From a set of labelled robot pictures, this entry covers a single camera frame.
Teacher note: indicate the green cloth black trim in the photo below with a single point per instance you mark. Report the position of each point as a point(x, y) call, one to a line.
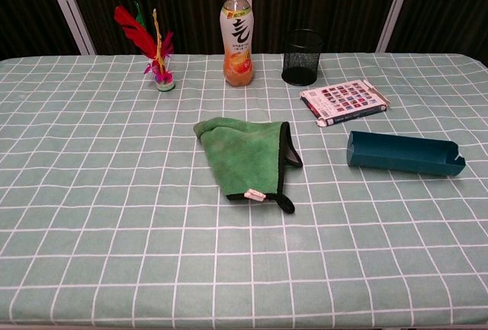
point(244, 154)

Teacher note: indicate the patterned card box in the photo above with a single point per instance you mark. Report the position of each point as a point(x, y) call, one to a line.
point(343, 98)

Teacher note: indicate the black mesh pen holder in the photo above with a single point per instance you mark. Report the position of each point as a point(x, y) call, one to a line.
point(302, 59)

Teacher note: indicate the orange drink plastic bottle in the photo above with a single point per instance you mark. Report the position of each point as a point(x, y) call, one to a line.
point(237, 40)

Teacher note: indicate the green white checked tablecloth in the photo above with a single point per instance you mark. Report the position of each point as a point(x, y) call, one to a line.
point(114, 212)

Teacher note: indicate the dark teal cylinder case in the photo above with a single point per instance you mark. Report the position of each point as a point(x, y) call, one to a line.
point(400, 156)

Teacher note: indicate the white partition post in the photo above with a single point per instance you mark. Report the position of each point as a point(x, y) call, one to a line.
point(70, 13)
point(394, 10)

